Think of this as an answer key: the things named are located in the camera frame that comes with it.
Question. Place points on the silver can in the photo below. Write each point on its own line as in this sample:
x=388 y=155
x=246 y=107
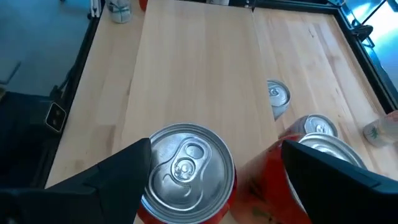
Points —
x=320 y=126

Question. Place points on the silver mounting bracket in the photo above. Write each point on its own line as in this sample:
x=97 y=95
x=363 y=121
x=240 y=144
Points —
x=94 y=7

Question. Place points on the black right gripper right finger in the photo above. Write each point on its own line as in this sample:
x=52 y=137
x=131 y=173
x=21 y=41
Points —
x=335 y=199

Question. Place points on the pink and white soda can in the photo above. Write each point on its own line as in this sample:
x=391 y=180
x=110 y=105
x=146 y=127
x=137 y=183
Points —
x=278 y=96

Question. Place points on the white slim energy can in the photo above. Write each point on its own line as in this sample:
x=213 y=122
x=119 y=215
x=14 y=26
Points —
x=119 y=12

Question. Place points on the black frame clamp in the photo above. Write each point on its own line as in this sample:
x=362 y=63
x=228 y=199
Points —
x=362 y=31

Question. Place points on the white slim can green palm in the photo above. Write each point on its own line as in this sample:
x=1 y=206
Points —
x=381 y=132

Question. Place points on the black overhead rig frame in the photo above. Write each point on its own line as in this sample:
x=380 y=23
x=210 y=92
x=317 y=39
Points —
x=21 y=149

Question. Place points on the black metal table frame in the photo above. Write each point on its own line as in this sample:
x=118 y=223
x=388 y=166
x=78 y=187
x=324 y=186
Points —
x=367 y=65

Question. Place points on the black table-level camera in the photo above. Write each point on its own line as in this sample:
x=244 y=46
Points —
x=56 y=117

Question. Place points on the wooden shelf with black legs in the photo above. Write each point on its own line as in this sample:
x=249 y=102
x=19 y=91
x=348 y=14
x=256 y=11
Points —
x=199 y=77

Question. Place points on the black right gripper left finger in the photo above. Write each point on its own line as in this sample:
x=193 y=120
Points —
x=118 y=193

